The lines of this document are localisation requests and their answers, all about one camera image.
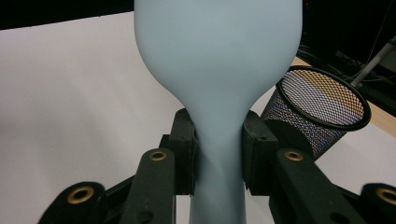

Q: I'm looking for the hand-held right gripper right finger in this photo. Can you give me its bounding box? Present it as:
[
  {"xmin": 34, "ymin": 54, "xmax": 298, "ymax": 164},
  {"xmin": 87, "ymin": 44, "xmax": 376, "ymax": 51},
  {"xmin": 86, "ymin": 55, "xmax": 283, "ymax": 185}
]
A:
[{"xmin": 242, "ymin": 110, "xmax": 369, "ymax": 224}]

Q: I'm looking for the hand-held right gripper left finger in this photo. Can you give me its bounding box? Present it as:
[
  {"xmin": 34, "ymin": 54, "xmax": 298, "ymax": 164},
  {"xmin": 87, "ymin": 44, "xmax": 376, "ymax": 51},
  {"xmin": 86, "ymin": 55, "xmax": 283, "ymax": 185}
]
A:
[{"xmin": 120, "ymin": 107, "xmax": 199, "ymax": 224}]

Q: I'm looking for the black mesh cup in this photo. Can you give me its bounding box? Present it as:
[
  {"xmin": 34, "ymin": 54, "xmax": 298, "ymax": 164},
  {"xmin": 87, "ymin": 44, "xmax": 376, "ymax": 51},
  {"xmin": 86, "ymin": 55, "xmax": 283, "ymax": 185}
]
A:
[{"xmin": 261, "ymin": 64, "xmax": 373, "ymax": 161}]

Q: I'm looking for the light blue plastic spoon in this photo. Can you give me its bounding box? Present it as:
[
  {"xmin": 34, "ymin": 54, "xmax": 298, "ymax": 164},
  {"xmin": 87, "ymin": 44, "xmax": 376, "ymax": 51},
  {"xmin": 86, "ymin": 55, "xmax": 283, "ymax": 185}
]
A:
[{"xmin": 134, "ymin": 0, "xmax": 304, "ymax": 224}]

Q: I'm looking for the white-frame desk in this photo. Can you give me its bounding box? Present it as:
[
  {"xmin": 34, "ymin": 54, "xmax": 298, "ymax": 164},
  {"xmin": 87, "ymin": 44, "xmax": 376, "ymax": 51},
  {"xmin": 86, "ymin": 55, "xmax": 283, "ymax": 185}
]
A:
[{"xmin": 350, "ymin": 35, "xmax": 396, "ymax": 89}]

